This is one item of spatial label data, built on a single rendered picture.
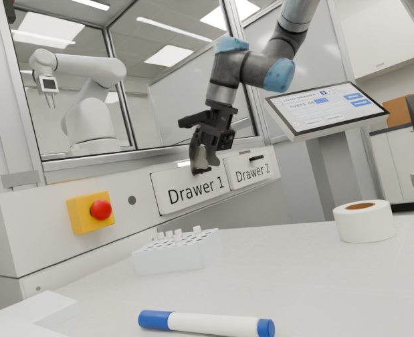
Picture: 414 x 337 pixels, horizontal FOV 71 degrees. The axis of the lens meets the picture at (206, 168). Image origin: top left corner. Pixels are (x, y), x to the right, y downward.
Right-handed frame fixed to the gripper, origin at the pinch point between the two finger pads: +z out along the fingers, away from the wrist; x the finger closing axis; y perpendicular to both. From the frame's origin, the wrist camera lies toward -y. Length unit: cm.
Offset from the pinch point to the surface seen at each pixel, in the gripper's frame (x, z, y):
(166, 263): -33.4, 0.2, 23.9
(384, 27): 325, -101, -41
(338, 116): 86, -18, 9
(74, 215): -36.6, 2.9, 2.0
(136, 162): -18.0, -2.6, -5.0
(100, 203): -33.3, -0.4, 5.0
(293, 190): 162, 55, -22
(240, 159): 24.7, 0.5, -1.0
